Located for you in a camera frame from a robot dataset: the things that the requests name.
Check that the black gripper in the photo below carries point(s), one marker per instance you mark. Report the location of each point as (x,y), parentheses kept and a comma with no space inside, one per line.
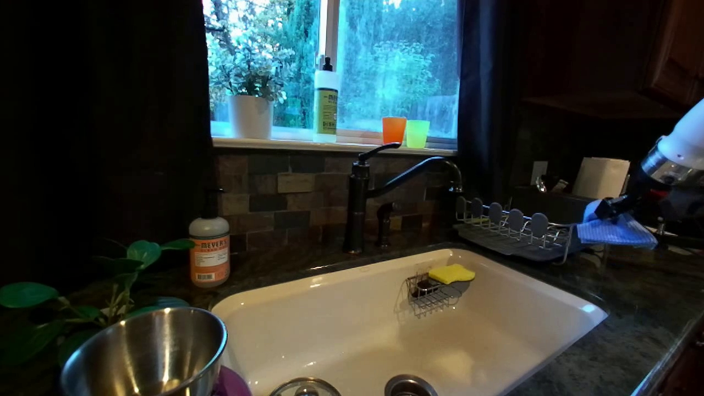
(611,208)

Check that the blue striped cloth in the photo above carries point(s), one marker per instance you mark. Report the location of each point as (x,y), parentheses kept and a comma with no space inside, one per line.
(620,231)

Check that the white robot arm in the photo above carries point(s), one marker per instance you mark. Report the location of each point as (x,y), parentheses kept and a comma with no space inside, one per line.
(674,158)

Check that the paper towel roll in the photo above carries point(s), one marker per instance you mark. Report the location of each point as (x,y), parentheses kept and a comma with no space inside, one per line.
(602,177)

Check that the stainless steel dish rack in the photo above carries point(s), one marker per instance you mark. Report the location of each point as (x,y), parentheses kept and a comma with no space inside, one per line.
(515,234)

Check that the yellow sponge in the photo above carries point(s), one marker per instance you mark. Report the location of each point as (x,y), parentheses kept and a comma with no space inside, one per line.
(451,274)

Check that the green cup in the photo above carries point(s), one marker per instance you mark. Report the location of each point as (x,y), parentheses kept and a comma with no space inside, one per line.
(416,133)

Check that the orange cup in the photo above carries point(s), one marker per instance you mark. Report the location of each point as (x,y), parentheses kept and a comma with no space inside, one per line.
(393,129)

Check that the dark bronze faucet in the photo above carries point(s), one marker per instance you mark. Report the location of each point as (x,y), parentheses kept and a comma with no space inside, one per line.
(360,190)

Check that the sink drain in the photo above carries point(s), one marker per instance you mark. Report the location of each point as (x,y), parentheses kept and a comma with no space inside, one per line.
(408,386)

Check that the white ceramic sink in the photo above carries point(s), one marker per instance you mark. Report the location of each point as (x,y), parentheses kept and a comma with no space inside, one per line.
(347,327)

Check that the green label soap bottle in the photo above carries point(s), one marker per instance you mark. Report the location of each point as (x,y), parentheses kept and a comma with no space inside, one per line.
(325,91)

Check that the sink drain stopper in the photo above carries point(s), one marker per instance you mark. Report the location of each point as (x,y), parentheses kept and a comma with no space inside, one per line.
(307,386)

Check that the white flower pot plant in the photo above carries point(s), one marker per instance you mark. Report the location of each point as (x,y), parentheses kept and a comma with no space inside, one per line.
(251,88)

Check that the orange label bottle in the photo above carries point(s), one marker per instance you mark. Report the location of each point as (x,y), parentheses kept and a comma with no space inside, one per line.
(209,261)

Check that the purple plate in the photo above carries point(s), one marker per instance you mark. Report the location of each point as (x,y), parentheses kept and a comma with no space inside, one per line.
(229,382)

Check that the stainless steel bowl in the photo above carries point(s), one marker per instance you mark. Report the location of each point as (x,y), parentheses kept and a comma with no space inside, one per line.
(160,352)

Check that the dark curtain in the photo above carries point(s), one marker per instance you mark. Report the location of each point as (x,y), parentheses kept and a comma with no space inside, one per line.
(103,129)

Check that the green leafy plant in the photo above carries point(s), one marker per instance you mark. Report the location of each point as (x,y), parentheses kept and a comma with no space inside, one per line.
(54,320)

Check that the wire sponge caddy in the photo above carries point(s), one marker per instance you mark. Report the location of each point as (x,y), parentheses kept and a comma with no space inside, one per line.
(422,296)

